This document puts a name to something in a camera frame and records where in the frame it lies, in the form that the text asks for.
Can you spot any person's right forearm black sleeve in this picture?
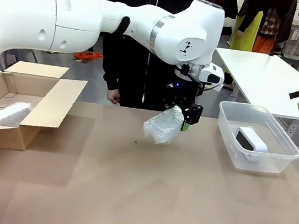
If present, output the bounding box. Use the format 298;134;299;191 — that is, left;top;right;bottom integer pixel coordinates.
97;32;129;92

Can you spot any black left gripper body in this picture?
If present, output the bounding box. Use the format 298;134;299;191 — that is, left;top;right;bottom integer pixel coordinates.
162;82;201;114

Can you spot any person in yellow apron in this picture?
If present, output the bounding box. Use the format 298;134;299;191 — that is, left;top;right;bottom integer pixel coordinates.
230;0;266;54

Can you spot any bubble-wrapped white clock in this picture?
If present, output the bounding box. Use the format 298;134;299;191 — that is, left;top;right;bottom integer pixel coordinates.
141;102;186;149
0;98;33;131

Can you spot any person in orange plaid clothes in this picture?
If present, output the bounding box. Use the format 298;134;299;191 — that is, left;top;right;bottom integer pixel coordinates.
254;4;281;57

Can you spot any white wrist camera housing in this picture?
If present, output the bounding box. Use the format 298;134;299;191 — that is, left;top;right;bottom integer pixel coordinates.
198;61;227;94

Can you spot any open brown cardboard box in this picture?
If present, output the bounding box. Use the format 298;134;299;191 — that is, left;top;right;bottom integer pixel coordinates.
0;57;90;161

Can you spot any person's right hand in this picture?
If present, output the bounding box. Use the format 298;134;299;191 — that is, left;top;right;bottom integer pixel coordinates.
105;88;122;105

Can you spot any clear plastic bin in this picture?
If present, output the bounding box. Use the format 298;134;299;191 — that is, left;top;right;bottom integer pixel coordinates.
210;99;299;178

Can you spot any orange strap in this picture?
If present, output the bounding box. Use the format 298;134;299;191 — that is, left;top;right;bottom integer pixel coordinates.
74;49;104;63

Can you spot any white rounded table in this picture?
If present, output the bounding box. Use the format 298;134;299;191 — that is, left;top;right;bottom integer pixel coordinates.
204;47;299;138

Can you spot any unwrapped white alarm clock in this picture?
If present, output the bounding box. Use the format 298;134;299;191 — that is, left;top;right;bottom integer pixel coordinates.
231;125;271;164

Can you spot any person's black jacket torso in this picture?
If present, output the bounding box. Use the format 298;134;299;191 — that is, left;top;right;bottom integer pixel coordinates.
91;0;215;118

